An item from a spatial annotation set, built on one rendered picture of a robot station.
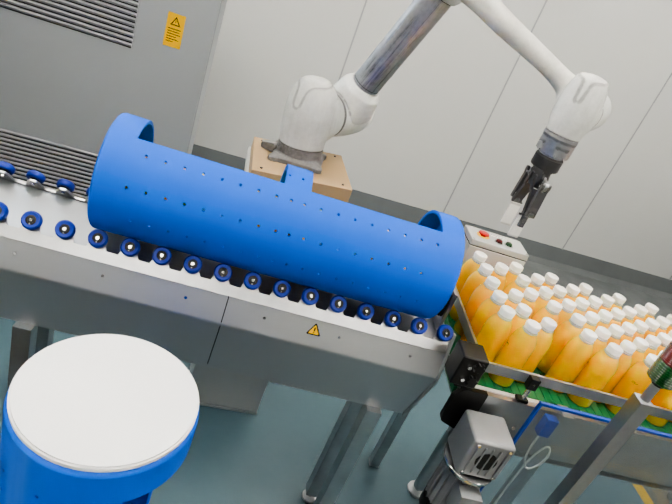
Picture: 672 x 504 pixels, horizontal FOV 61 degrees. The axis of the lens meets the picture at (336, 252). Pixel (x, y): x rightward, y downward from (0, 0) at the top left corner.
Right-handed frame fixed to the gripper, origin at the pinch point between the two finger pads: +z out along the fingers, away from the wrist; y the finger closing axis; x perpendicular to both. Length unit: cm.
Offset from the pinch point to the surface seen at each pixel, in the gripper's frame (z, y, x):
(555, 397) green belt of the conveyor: 34.5, 26.9, 22.6
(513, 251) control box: 14.8, -14.3, 12.8
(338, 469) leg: 88, 19, -20
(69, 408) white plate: 21, 77, -88
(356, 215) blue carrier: 4.1, 18.2, -45.8
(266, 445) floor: 125, -16, -36
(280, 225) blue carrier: 10, 23, -62
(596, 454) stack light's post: 32, 47, 24
